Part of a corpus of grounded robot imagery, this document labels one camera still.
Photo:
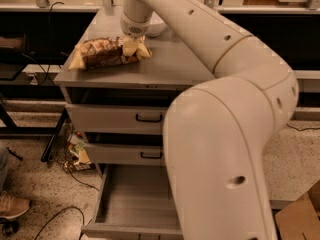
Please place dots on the grey drawer cabinet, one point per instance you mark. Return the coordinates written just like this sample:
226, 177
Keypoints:
152, 82

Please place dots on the cardboard box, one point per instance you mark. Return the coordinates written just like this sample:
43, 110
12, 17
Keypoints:
300, 220

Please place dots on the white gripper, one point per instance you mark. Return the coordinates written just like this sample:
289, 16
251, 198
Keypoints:
134, 27

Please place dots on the white bowl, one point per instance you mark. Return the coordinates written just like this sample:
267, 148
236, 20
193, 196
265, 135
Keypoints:
156, 27

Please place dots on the top grey drawer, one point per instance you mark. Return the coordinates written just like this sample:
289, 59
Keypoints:
117, 119

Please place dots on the black wire basket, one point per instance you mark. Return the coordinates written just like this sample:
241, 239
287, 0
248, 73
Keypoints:
66, 150

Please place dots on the black chair caster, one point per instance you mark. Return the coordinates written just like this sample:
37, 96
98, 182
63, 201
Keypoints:
9, 227

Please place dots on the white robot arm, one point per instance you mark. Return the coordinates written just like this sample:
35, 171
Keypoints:
214, 133

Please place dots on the tan shoe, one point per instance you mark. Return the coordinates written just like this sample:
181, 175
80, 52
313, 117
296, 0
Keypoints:
12, 207

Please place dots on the grey drawer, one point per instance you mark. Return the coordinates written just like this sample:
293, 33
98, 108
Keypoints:
117, 119
134, 203
125, 154

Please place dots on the brown chip bag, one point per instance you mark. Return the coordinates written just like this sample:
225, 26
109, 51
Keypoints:
101, 53

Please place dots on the middle grey drawer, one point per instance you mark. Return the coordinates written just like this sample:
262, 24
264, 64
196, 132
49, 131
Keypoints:
125, 154

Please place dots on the bottom grey drawer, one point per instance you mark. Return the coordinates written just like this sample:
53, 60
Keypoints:
134, 203

